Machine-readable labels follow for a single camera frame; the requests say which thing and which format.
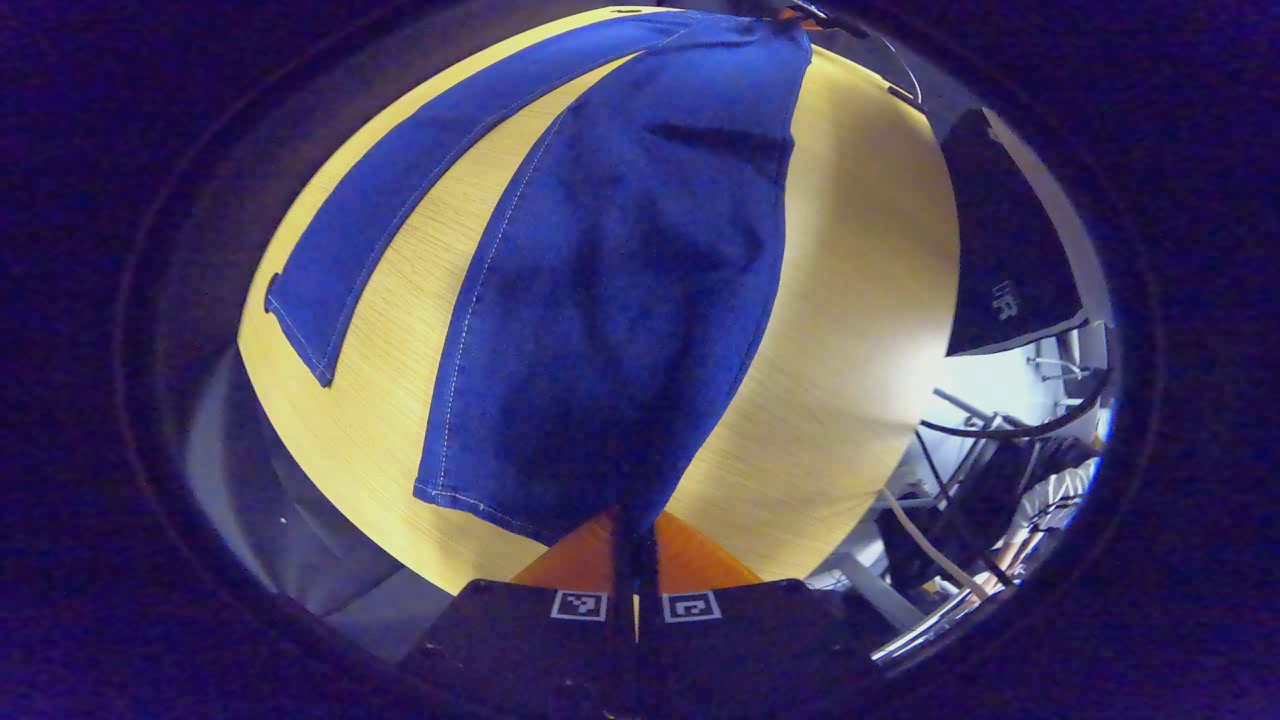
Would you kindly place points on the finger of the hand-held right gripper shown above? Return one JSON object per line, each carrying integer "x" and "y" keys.
{"x": 803, "y": 16}

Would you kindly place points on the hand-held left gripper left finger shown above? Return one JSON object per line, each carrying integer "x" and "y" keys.
{"x": 540, "y": 640}

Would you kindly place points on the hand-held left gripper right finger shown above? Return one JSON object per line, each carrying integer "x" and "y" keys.
{"x": 740, "y": 640}

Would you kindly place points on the black backdrop cloth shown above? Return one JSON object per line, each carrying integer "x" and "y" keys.
{"x": 1010, "y": 250}

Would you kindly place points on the chrome tube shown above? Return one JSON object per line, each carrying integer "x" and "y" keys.
{"x": 930, "y": 625}

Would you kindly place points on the striped cloth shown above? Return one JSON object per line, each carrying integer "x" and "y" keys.
{"x": 1060, "y": 495}

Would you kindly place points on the blue denim jeans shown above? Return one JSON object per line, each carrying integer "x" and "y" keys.
{"x": 620, "y": 300}

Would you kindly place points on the black curved bar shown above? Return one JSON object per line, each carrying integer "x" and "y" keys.
{"x": 1020, "y": 430}

